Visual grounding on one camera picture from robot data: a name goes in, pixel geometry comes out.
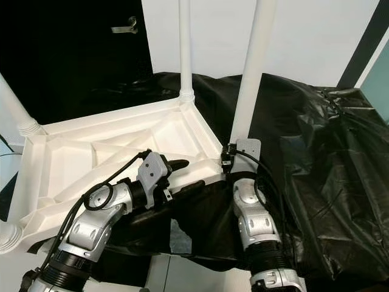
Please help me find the black plastic cover sheet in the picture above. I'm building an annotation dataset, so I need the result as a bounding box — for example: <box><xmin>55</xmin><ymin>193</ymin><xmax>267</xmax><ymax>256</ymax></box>
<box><xmin>91</xmin><ymin>72</ymin><xmax>389</xmax><ymax>287</ymax></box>

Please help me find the teal glass panel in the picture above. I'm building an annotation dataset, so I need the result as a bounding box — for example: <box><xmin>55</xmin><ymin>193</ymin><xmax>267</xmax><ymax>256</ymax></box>
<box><xmin>362</xmin><ymin>46</ymin><xmax>389</xmax><ymax>122</ymax></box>

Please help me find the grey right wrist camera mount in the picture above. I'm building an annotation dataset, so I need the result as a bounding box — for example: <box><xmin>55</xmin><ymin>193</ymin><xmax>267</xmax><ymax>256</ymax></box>
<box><xmin>232</xmin><ymin>139</ymin><xmax>262</xmax><ymax>177</ymax></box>

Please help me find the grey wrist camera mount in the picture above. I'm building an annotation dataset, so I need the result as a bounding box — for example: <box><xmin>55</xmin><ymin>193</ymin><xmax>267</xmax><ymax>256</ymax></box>
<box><xmin>137</xmin><ymin>152</ymin><xmax>174</xmax><ymax>194</ymax></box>
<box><xmin>232</xmin><ymin>139</ymin><xmax>262</xmax><ymax>177</ymax></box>

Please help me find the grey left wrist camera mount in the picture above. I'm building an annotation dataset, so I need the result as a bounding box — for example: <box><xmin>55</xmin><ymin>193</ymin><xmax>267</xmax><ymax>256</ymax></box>
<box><xmin>137</xmin><ymin>152</ymin><xmax>174</xmax><ymax>194</ymax></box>

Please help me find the silver door handle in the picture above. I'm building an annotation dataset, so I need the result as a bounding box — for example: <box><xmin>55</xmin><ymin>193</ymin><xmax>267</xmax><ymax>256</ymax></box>
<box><xmin>111</xmin><ymin>17</ymin><xmax>139</xmax><ymax>35</ymax></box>

